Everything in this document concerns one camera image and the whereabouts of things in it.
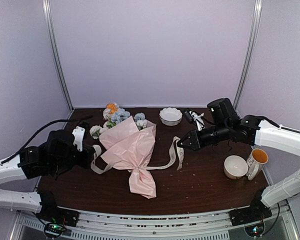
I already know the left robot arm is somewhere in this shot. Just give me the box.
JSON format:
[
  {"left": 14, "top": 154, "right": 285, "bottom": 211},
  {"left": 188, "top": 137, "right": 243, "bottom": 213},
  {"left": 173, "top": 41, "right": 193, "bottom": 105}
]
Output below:
[{"left": 0, "top": 127, "right": 102, "bottom": 222}]

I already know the left aluminium corner post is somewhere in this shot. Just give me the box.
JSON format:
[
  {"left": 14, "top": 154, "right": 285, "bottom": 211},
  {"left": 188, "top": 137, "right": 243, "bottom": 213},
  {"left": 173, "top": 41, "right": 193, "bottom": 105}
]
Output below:
[{"left": 42, "top": 0, "right": 74, "bottom": 111}]

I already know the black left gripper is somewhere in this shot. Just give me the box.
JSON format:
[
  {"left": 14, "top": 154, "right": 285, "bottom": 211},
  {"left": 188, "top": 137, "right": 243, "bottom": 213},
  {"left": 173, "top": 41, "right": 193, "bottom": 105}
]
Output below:
[{"left": 51, "top": 144, "right": 96, "bottom": 174}]

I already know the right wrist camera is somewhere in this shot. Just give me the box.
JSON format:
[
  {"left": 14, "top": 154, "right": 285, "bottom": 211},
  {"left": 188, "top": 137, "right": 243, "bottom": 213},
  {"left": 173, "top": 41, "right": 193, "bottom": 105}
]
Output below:
[{"left": 182, "top": 109, "right": 206, "bottom": 131}]

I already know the fake flower bouquet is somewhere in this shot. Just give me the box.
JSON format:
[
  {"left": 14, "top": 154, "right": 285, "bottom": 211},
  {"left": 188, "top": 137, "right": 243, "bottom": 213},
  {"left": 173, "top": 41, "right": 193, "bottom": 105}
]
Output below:
[{"left": 89, "top": 102, "right": 147, "bottom": 140}]

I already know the aluminium corner post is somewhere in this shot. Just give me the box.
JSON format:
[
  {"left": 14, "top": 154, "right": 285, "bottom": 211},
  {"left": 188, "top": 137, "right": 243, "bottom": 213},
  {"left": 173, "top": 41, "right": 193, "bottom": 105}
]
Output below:
[
  {"left": 233, "top": 0, "right": 263, "bottom": 111},
  {"left": 42, "top": 0, "right": 74, "bottom": 111}
]

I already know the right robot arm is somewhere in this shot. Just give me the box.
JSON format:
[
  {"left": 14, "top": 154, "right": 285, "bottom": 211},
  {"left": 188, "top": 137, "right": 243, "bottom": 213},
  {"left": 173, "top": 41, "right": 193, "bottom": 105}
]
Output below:
[{"left": 177, "top": 97, "right": 300, "bottom": 221}]

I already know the aluminium front rail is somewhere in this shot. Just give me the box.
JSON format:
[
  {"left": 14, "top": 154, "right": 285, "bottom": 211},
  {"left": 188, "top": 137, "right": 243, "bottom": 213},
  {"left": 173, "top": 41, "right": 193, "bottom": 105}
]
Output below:
[{"left": 9, "top": 199, "right": 300, "bottom": 240}]

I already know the beige printed ribbon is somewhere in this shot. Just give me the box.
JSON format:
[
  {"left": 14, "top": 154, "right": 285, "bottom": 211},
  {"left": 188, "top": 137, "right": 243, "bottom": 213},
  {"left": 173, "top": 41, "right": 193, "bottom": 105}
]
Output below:
[{"left": 90, "top": 136, "right": 184, "bottom": 174}]

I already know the white scalloped dish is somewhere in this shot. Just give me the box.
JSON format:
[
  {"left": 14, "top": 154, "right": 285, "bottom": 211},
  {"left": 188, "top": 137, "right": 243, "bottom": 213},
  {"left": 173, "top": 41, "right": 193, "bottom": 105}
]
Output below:
[{"left": 159, "top": 107, "right": 183, "bottom": 127}]

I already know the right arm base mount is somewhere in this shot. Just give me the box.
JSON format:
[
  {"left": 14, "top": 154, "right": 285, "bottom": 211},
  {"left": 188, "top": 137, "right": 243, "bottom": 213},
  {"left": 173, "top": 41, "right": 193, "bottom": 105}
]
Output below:
[{"left": 229, "top": 206, "right": 272, "bottom": 238}]

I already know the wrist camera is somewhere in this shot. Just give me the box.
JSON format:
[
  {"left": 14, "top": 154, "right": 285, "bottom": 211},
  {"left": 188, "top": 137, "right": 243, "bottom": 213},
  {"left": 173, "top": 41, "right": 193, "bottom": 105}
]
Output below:
[
  {"left": 182, "top": 109, "right": 206, "bottom": 131},
  {"left": 72, "top": 121, "right": 89, "bottom": 152}
]

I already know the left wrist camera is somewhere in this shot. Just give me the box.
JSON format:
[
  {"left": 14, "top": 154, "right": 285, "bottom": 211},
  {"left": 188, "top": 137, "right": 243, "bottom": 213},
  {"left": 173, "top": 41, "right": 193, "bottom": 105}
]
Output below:
[{"left": 72, "top": 121, "right": 89, "bottom": 152}]

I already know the floral mug orange inside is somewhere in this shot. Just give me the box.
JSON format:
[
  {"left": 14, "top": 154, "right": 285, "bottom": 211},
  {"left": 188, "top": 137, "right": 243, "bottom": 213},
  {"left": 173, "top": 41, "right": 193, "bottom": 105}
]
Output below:
[{"left": 246, "top": 148, "right": 269, "bottom": 181}]

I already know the right aluminium corner post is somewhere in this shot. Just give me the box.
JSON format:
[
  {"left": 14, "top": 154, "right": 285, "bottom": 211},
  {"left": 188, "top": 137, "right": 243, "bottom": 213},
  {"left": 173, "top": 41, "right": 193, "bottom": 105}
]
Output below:
[{"left": 233, "top": 0, "right": 263, "bottom": 111}]

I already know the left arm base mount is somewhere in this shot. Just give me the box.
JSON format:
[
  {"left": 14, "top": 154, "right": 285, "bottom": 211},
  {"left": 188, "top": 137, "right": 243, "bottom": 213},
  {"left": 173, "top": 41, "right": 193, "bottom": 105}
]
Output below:
[{"left": 33, "top": 206, "right": 80, "bottom": 239}]

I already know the white round bowl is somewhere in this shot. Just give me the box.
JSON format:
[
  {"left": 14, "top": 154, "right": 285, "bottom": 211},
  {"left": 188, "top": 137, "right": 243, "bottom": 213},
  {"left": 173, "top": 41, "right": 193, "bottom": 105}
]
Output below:
[{"left": 223, "top": 155, "right": 248, "bottom": 180}]

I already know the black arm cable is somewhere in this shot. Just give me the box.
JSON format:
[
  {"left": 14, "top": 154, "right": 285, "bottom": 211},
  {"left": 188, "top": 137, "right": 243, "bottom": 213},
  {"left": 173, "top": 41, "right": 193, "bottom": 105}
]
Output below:
[{"left": 0, "top": 116, "right": 94, "bottom": 168}]

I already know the pink wrapping paper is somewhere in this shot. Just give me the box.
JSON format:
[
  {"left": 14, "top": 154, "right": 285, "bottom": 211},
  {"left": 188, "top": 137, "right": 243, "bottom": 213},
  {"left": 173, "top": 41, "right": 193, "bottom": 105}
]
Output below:
[{"left": 99, "top": 116, "right": 157, "bottom": 199}]

